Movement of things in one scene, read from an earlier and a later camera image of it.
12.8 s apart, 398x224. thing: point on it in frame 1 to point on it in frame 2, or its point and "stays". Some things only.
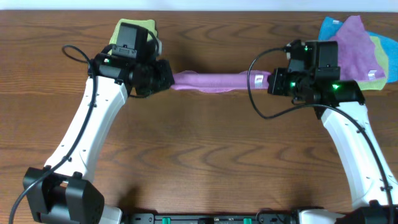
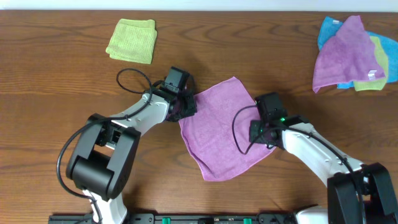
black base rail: (231, 218) stays
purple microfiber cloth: (221, 83) to (208, 135)
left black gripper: (166, 78) to (193, 107)
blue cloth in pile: (330, 27) stays
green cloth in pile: (377, 84) stays
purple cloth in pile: (356, 57) stays
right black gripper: (275, 80) to (254, 126)
